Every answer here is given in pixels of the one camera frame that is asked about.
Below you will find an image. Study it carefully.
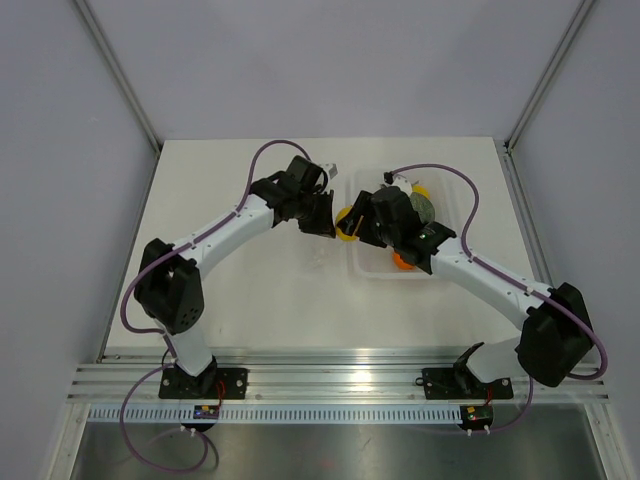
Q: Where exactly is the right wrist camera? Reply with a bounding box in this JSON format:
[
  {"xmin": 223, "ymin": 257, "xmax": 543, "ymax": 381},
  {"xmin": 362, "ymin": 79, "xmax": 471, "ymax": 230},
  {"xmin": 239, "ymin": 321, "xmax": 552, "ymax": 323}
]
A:
[{"xmin": 391, "ymin": 175, "xmax": 413, "ymax": 196}]

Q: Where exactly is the clear zip top bag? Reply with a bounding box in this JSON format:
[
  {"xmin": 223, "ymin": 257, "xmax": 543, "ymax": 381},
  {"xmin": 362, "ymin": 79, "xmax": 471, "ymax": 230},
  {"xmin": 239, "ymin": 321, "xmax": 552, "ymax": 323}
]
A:
[{"xmin": 304, "ymin": 236, "xmax": 342, "ymax": 271}]

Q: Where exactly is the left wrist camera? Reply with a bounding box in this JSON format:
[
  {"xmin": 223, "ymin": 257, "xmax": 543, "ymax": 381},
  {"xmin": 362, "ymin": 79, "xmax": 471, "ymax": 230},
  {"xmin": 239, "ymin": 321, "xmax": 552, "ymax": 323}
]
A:
[{"xmin": 320, "ymin": 163, "xmax": 338, "ymax": 179}]

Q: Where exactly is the white slotted cable duct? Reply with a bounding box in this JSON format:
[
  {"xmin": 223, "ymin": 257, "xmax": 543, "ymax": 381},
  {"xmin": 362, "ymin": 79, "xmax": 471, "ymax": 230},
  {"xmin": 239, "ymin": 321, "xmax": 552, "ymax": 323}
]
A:
[{"xmin": 87, "ymin": 403, "xmax": 494, "ymax": 425}]

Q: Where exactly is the green netted melon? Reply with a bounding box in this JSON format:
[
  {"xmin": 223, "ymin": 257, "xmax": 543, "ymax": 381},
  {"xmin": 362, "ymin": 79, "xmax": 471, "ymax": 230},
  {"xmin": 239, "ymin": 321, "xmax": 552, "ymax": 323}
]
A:
[{"xmin": 409, "ymin": 192, "xmax": 436, "ymax": 224}]

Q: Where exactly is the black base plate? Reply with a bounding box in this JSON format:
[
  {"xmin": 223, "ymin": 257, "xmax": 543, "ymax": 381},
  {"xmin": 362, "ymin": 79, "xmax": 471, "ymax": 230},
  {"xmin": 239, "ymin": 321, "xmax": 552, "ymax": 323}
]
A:
[
  {"xmin": 158, "ymin": 367, "xmax": 249, "ymax": 400},
  {"xmin": 421, "ymin": 367, "xmax": 514, "ymax": 400}
]

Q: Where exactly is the aluminium front rail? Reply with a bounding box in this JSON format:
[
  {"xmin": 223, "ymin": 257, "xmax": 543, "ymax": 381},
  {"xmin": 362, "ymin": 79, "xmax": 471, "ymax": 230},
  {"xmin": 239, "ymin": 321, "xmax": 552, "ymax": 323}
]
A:
[{"xmin": 67, "ymin": 352, "xmax": 611, "ymax": 405}]

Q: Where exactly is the yellow lemon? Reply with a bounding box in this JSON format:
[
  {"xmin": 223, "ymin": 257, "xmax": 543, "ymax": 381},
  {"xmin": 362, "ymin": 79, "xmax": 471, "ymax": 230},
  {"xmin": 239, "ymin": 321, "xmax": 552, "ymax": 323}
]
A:
[
  {"xmin": 335, "ymin": 205, "xmax": 357, "ymax": 242},
  {"xmin": 412, "ymin": 185, "xmax": 430, "ymax": 199}
]

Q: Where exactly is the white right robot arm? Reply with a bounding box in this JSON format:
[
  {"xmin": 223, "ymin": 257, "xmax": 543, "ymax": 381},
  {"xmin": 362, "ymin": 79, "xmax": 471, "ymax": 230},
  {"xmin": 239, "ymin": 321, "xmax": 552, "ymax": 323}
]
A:
[{"xmin": 336, "ymin": 187, "xmax": 595, "ymax": 396}]

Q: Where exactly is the orange fruit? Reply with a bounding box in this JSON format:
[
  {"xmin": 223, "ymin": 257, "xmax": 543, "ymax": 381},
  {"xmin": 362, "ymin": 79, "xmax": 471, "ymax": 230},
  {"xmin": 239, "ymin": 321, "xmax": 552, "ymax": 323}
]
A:
[{"xmin": 392, "ymin": 252, "xmax": 415, "ymax": 271}]

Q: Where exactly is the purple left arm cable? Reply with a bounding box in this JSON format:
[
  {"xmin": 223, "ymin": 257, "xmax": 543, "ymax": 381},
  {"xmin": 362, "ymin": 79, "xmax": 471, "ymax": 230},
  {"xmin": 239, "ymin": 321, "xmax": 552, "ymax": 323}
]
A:
[{"xmin": 119, "ymin": 139, "xmax": 311, "ymax": 474}]

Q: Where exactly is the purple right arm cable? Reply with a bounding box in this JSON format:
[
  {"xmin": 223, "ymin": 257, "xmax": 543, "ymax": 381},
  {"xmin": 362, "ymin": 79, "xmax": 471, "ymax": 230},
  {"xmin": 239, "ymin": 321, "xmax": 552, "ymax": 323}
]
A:
[{"xmin": 382, "ymin": 162, "xmax": 612, "ymax": 435}]

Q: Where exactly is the aluminium frame post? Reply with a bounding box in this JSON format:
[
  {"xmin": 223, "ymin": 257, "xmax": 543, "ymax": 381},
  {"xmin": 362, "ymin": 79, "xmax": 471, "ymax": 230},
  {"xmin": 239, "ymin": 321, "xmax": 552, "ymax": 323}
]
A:
[
  {"xmin": 70, "ymin": 0, "xmax": 163, "ymax": 159},
  {"xmin": 504, "ymin": 0, "xmax": 599, "ymax": 155}
]

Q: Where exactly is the white perforated plastic basket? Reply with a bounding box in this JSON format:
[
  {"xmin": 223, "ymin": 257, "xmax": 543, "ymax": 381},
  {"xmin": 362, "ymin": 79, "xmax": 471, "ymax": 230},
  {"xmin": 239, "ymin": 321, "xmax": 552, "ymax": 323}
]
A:
[{"xmin": 339, "ymin": 166, "xmax": 457, "ymax": 280}]

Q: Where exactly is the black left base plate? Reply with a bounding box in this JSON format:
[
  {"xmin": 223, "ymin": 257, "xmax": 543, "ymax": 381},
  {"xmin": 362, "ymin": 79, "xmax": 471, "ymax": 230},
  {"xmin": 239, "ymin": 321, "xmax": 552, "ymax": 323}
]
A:
[{"xmin": 158, "ymin": 367, "xmax": 249, "ymax": 400}]

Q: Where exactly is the right aluminium frame post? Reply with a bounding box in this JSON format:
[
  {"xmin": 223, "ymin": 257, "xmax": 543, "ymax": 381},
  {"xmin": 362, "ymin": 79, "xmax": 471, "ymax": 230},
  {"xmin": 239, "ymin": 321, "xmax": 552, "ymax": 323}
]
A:
[{"xmin": 504, "ymin": 0, "xmax": 599, "ymax": 155}]

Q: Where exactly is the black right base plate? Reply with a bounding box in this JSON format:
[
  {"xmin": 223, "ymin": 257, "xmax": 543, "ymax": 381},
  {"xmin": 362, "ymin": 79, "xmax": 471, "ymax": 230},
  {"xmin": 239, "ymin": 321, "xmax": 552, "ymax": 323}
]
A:
[{"xmin": 421, "ymin": 367, "xmax": 514, "ymax": 400}]

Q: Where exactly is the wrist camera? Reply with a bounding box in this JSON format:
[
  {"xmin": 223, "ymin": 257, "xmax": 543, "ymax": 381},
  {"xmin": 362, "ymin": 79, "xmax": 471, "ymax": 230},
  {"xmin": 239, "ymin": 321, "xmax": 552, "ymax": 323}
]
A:
[
  {"xmin": 391, "ymin": 175, "xmax": 413, "ymax": 196},
  {"xmin": 320, "ymin": 163, "xmax": 338, "ymax": 179}
]

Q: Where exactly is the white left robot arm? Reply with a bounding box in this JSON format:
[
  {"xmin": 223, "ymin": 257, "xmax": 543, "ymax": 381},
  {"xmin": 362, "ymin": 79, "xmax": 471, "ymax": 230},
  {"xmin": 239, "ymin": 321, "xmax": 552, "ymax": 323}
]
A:
[{"xmin": 133, "ymin": 156, "xmax": 337, "ymax": 399}]

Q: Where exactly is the left aluminium frame post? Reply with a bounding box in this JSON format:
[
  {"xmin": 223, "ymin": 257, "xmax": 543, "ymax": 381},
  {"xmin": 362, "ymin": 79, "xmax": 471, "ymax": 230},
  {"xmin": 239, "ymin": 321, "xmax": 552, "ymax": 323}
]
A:
[{"xmin": 70, "ymin": 0, "xmax": 163, "ymax": 159}]

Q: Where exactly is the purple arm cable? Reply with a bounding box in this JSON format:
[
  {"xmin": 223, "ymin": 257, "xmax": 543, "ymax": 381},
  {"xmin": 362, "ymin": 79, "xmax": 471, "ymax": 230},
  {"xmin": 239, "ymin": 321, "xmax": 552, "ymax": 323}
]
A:
[
  {"xmin": 119, "ymin": 139, "xmax": 311, "ymax": 474},
  {"xmin": 382, "ymin": 162, "xmax": 612, "ymax": 435}
]

